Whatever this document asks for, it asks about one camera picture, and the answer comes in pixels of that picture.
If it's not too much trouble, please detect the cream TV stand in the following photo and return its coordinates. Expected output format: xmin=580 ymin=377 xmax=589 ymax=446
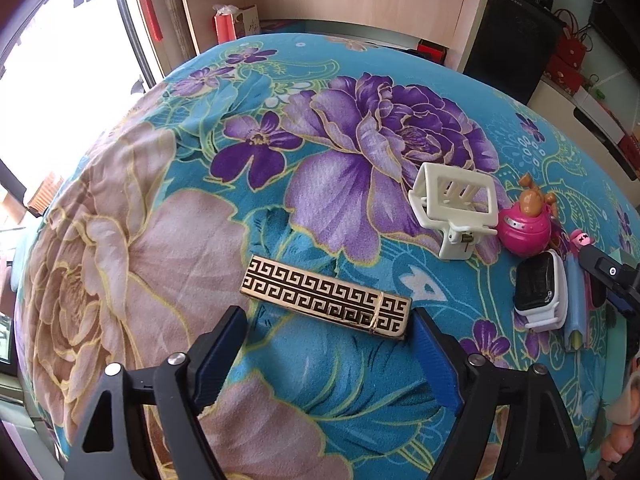
xmin=527 ymin=79 xmax=639 ymax=207

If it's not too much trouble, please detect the red gift box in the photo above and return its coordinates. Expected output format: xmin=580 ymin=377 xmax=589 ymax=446
xmin=544 ymin=54 xmax=585 ymax=96

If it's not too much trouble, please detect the cream hair claw clip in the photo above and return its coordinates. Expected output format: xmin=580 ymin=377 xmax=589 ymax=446
xmin=408 ymin=162 xmax=499 ymax=260

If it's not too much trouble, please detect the gold black patterned lighter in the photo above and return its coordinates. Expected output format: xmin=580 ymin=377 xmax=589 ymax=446
xmin=241 ymin=256 xmax=411 ymax=339

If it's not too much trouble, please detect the floral blue tablecloth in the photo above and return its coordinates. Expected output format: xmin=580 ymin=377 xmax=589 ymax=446
xmin=15 ymin=34 xmax=639 ymax=479

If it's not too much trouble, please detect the white smartwatch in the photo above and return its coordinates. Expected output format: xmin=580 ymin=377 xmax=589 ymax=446
xmin=513 ymin=249 xmax=568 ymax=333

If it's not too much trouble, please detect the pink blue smartwatch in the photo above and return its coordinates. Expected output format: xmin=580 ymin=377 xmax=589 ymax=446
xmin=564 ymin=229 xmax=594 ymax=352

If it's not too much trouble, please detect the red gift bag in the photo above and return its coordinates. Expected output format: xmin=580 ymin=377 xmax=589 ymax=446
xmin=553 ymin=8 xmax=589 ymax=70

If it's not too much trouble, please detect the pink dog figurine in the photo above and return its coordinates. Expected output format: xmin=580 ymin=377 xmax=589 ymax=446
xmin=497 ymin=174 xmax=558 ymax=258

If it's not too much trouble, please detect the red hanging decoration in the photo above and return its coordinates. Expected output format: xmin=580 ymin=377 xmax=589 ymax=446
xmin=128 ymin=0 xmax=165 ymax=44

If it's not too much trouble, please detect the black cabinet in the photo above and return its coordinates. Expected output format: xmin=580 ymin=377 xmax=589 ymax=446
xmin=463 ymin=0 xmax=562 ymax=104

